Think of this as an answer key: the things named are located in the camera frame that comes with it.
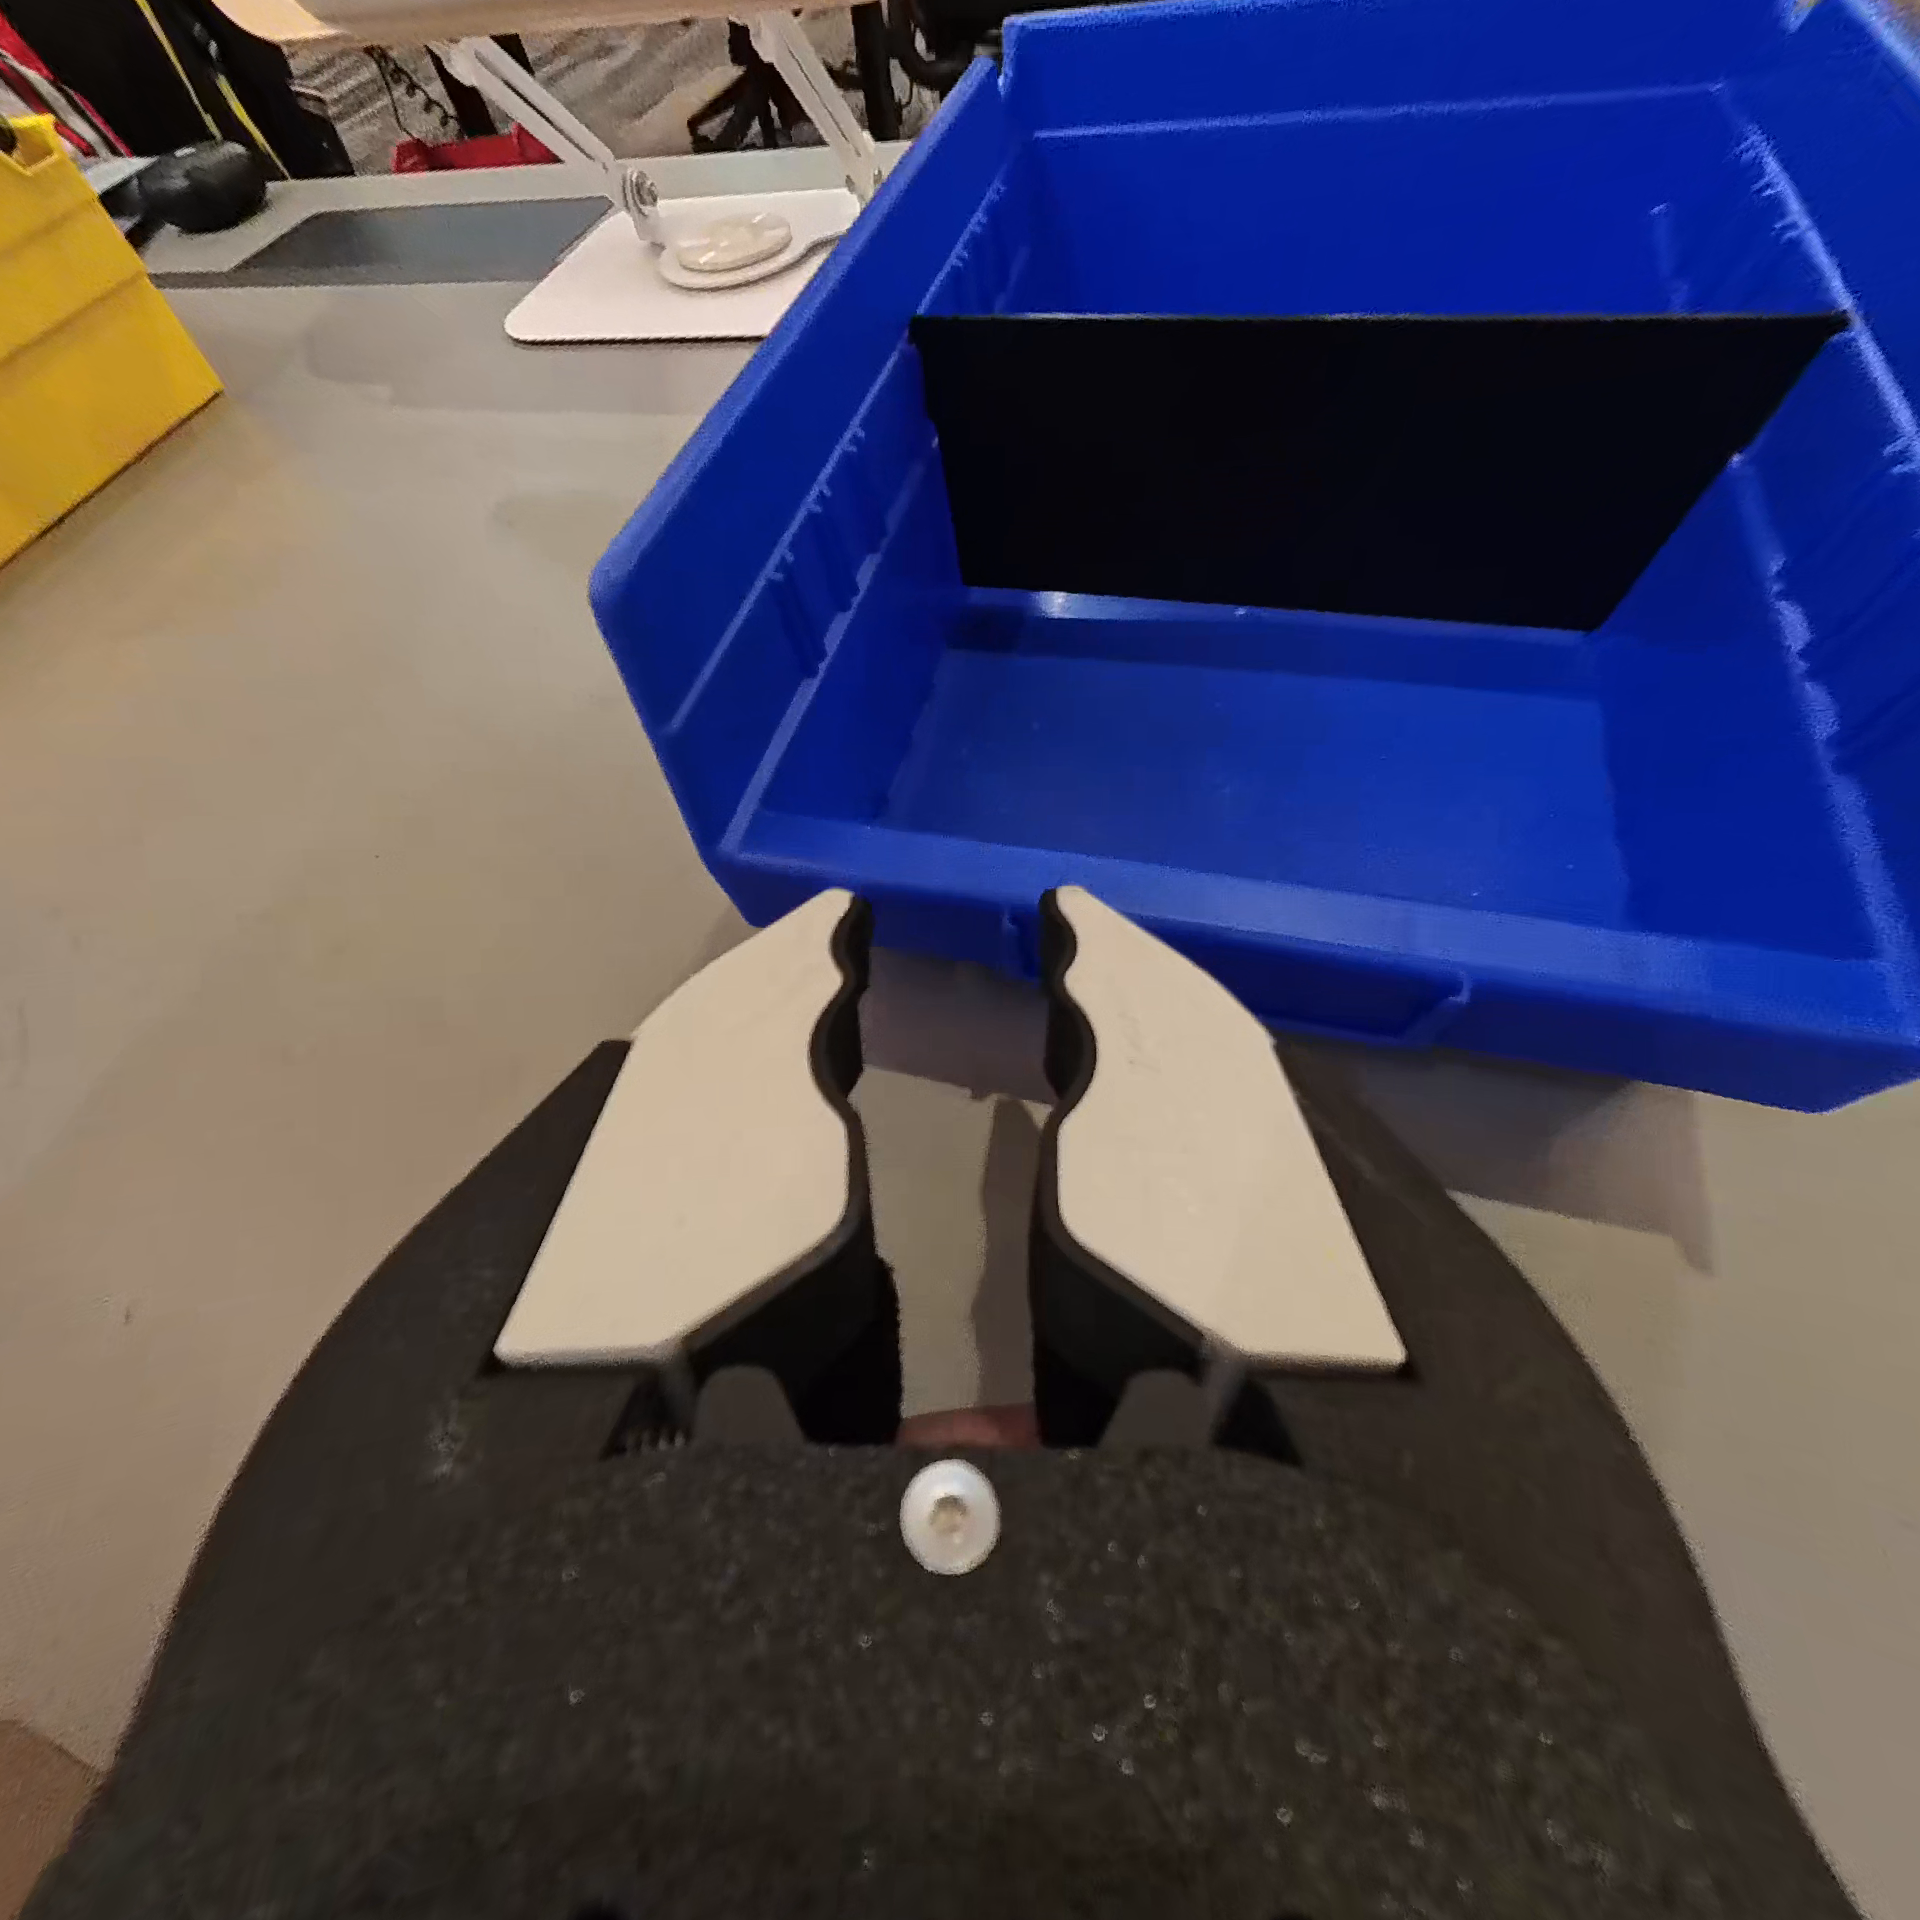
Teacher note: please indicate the white tablet stand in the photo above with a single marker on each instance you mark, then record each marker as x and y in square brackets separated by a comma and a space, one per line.
[599, 300]

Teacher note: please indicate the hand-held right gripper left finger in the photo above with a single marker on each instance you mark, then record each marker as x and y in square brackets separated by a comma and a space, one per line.
[691, 1172]

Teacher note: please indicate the red box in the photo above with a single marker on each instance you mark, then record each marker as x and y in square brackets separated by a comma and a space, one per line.
[473, 150]

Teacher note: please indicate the black bag yellow trim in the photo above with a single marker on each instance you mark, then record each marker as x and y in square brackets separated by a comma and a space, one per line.
[196, 76]

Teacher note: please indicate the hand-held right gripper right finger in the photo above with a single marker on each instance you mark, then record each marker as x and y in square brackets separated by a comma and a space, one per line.
[1200, 1172]

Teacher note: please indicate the wood framed black board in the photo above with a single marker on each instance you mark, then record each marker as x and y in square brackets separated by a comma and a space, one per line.
[527, 11]

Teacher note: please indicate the black pouch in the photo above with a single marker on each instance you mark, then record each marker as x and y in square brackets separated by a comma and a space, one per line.
[202, 186]

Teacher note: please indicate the blue storage bin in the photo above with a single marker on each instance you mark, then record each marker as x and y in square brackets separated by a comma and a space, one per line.
[1275, 750]

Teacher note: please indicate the yellow storage bin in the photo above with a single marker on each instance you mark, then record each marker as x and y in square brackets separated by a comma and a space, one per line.
[89, 376]

